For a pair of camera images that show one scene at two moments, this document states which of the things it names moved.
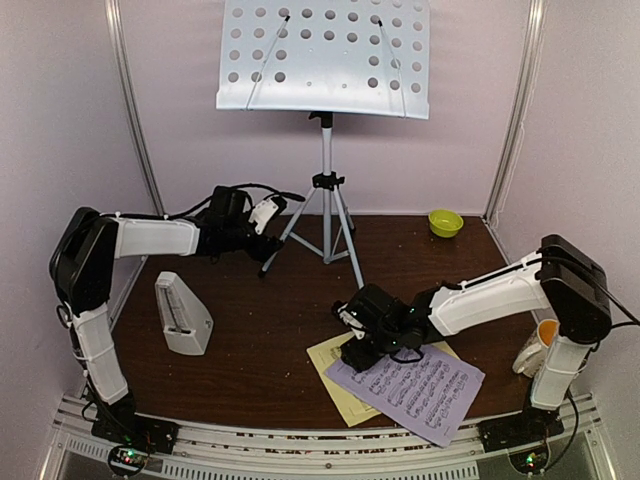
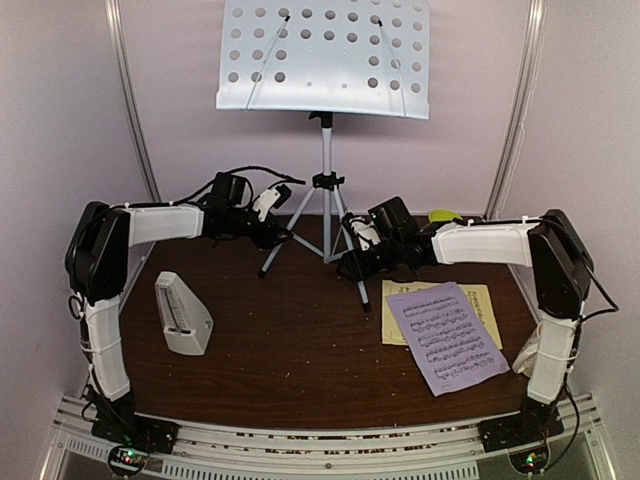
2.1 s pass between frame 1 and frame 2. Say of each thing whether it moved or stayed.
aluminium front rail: stayed
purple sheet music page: moved
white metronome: stayed
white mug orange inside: stayed
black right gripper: moved
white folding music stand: stayed
